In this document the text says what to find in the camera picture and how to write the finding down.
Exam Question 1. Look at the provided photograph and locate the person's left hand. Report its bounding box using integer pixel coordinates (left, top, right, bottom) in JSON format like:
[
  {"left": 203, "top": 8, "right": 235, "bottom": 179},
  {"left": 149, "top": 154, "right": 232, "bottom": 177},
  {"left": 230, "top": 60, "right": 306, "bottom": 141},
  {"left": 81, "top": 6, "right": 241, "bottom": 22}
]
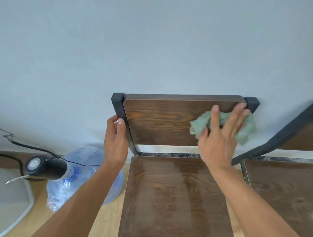
[{"left": 103, "top": 115, "right": 129, "bottom": 169}]

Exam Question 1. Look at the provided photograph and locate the person's right hand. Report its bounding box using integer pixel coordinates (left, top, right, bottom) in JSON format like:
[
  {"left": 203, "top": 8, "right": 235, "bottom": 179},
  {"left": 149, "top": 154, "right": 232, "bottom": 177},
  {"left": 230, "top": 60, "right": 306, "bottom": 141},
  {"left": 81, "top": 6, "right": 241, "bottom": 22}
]
[{"left": 197, "top": 102, "right": 250, "bottom": 171}]

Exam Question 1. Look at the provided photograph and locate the green cleaning cloth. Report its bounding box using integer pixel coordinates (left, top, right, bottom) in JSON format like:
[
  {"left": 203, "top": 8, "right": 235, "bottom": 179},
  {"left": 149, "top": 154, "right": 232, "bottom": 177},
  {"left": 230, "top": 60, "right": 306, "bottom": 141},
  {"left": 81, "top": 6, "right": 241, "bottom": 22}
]
[{"left": 189, "top": 110, "right": 257, "bottom": 146}]

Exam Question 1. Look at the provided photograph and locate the wooden chair black metal frame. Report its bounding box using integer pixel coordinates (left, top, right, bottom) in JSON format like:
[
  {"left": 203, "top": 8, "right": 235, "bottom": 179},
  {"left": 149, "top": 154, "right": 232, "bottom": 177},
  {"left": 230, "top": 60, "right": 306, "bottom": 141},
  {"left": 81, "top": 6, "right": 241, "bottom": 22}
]
[
  {"left": 111, "top": 93, "right": 261, "bottom": 237},
  {"left": 231, "top": 103, "right": 313, "bottom": 237}
]

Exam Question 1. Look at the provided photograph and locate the person's right forearm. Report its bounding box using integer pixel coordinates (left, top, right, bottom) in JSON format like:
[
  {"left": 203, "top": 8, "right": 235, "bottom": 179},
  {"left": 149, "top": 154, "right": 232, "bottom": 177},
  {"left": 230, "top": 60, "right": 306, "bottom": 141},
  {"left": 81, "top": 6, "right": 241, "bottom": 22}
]
[{"left": 212, "top": 163, "right": 301, "bottom": 237}]

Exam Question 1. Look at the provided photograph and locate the person's left forearm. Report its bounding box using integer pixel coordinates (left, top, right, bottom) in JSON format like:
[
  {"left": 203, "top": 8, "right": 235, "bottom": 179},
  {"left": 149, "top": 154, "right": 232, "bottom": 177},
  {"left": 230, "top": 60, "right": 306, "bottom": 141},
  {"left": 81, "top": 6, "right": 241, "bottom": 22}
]
[{"left": 32, "top": 161, "right": 127, "bottom": 237}]

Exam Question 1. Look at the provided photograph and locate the blue plastic water jug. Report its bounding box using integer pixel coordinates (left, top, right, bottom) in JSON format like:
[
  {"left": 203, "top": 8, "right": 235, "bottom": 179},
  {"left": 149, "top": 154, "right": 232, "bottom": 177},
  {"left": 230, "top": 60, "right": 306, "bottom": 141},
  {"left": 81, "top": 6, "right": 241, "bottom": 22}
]
[{"left": 46, "top": 146, "right": 124, "bottom": 213}]

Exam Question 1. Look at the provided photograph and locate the black electric water pump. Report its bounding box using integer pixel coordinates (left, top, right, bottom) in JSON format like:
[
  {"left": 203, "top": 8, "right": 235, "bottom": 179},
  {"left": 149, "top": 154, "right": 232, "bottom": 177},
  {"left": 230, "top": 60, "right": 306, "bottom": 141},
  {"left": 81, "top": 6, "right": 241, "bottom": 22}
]
[{"left": 5, "top": 154, "right": 72, "bottom": 186}]

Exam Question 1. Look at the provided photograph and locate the grey mat white edge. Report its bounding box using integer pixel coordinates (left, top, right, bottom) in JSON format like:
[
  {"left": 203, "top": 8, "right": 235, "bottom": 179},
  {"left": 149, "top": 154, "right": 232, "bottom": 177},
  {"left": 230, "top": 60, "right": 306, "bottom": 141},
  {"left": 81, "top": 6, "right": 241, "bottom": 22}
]
[{"left": 0, "top": 168, "right": 35, "bottom": 236}]

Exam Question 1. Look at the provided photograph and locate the thin black cable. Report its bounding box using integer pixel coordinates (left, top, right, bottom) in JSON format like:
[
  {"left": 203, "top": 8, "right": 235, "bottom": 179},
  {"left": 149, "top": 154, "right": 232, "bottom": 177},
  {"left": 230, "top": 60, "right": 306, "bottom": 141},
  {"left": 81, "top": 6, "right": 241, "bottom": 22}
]
[{"left": 48, "top": 156, "right": 101, "bottom": 167}]

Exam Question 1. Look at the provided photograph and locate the thick black cable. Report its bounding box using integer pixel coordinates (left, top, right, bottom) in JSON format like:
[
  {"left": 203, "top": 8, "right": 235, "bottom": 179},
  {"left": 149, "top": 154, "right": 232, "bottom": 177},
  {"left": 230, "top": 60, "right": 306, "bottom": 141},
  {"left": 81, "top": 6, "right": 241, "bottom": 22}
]
[
  {"left": 0, "top": 128, "right": 59, "bottom": 158},
  {"left": 0, "top": 154, "right": 25, "bottom": 177}
]

